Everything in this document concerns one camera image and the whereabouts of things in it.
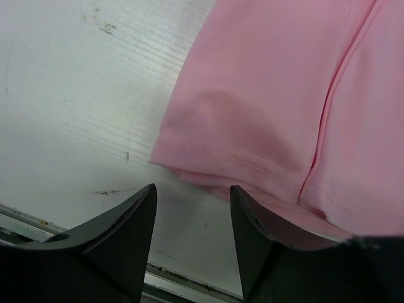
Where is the aluminium rail frame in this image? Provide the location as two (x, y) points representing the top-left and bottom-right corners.
(1, 206), (239, 302)

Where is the pink t shirt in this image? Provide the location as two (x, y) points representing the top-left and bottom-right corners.
(150, 1), (403, 239)

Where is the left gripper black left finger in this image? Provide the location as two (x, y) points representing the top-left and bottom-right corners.
(1, 184), (157, 302)

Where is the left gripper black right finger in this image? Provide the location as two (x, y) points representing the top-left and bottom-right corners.
(230, 186), (403, 302)

